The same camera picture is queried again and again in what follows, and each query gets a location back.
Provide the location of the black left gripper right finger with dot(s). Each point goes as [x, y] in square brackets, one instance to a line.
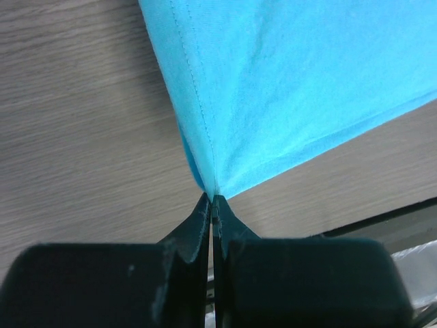
[302, 282]

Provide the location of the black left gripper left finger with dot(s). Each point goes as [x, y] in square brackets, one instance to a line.
[113, 284]

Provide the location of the cyan t-shirt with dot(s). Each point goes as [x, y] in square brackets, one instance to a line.
[259, 87]

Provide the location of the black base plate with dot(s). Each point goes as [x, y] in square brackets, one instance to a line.
[384, 217]

